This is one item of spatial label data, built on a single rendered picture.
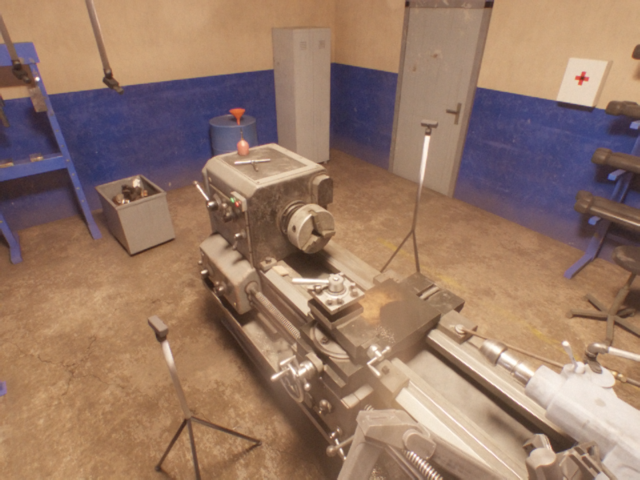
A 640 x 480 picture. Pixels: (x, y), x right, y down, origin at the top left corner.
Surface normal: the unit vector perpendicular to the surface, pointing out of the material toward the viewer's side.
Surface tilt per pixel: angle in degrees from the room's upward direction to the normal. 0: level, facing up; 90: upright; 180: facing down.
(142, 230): 90
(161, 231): 90
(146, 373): 0
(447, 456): 54
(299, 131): 90
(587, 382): 0
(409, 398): 36
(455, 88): 90
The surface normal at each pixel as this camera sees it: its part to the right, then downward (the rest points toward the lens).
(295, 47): 0.61, 0.43
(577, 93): -0.79, 0.33
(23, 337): 0.00, -0.84
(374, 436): 0.16, -0.02
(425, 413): -0.47, -0.49
